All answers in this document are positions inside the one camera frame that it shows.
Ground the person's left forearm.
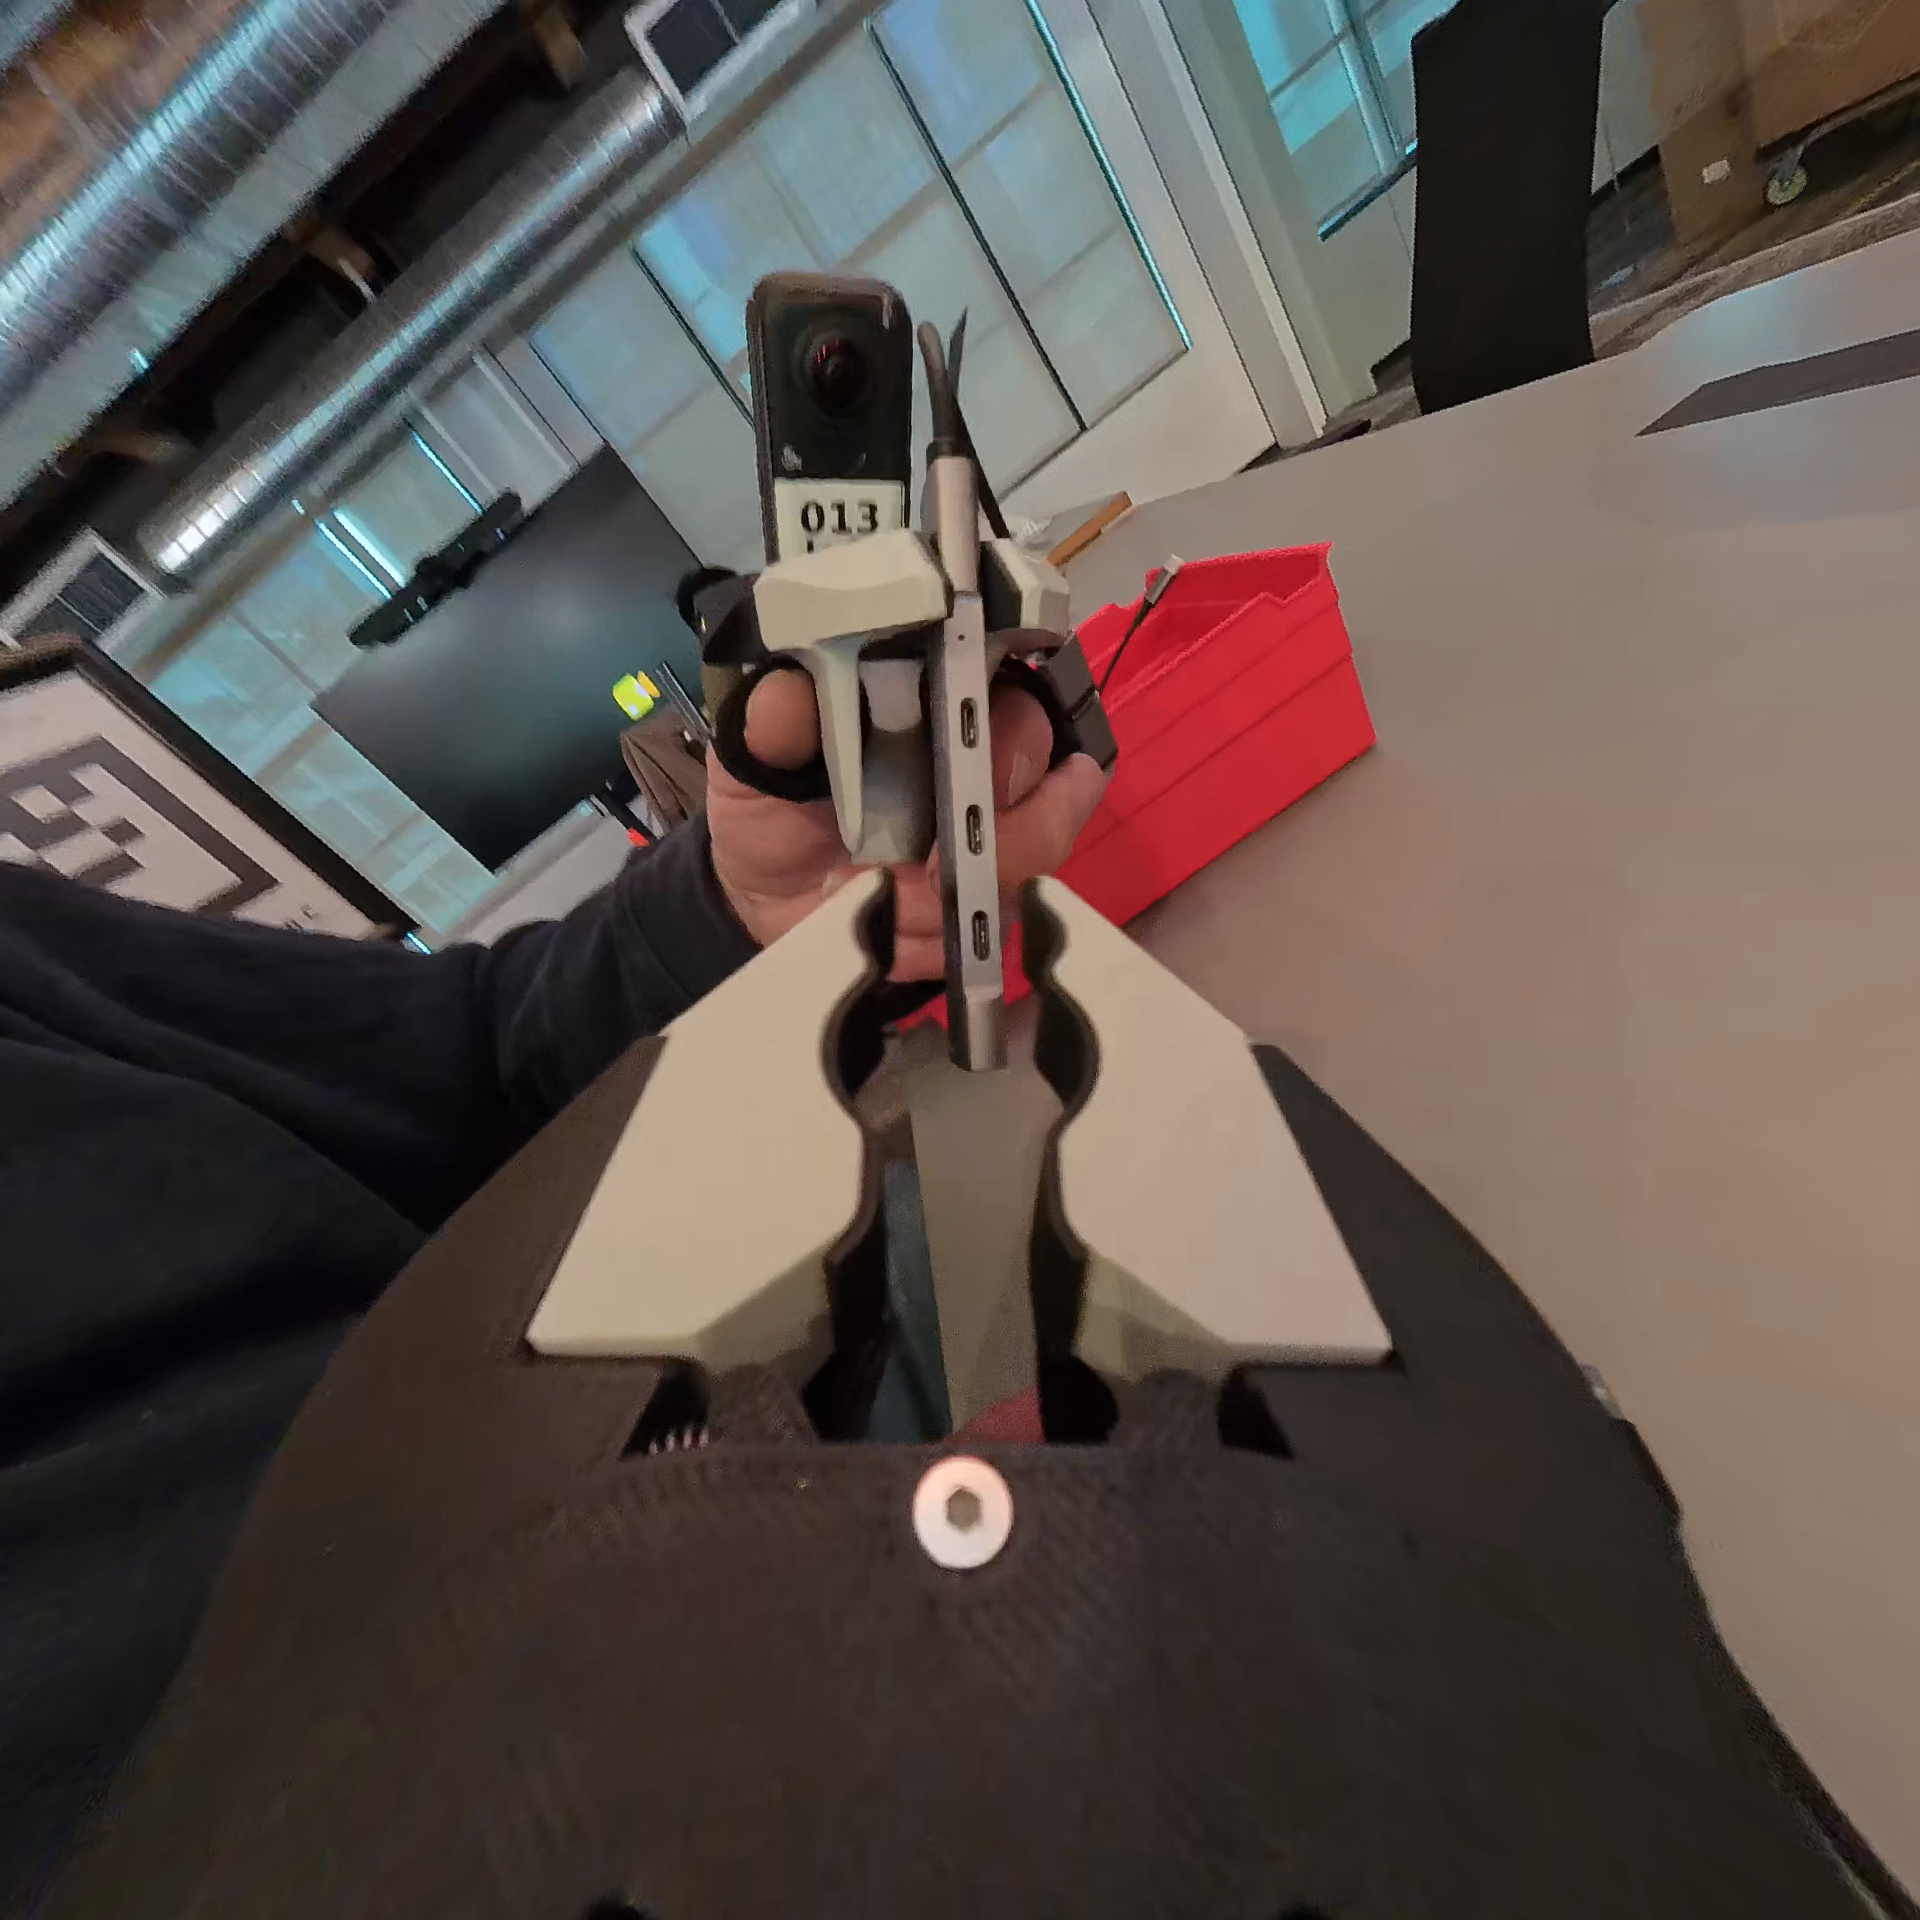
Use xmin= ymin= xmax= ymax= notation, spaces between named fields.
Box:
xmin=0 ymin=841 xmax=752 ymax=1920

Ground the grey usb hub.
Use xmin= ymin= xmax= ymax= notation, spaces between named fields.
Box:
xmin=926 ymin=451 xmax=1028 ymax=1076

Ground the red plastic bin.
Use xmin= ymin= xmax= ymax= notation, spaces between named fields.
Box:
xmin=1036 ymin=542 xmax=1384 ymax=932

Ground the black video bar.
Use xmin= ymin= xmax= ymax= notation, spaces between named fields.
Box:
xmin=345 ymin=496 xmax=528 ymax=646

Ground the cardboard box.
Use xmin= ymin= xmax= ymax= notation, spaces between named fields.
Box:
xmin=1651 ymin=0 xmax=1920 ymax=241

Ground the framed marker board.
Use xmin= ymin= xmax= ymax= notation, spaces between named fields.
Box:
xmin=0 ymin=638 xmax=423 ymax=947

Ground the white air vent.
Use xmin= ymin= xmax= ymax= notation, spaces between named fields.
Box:
xmin=625 ymin=0 xmax=799 ymax=107

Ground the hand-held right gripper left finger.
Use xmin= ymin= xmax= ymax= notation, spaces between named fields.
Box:
xmin=526 ymin=870 xmax=903 ymax=1427

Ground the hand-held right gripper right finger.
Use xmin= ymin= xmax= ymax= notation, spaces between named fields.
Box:
xmin=1032 ymin=877 xmax=1398 ymax=1412

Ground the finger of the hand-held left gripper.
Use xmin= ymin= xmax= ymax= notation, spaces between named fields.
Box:
xmin=977 ymin=542 xmax=1076 ymax=648
xmin=752 ymin=550 xmax=938 ymax=873

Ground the silver air duct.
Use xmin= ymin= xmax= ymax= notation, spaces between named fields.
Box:
xmin=0 ymin=0 xmax=423 ymax=393
xmin=136 ymin=62 xmax=692 ymax=588

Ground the dark monitor screen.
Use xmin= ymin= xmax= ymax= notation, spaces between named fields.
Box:
xmin=312 ymin=451 xmax=736 ymax=877

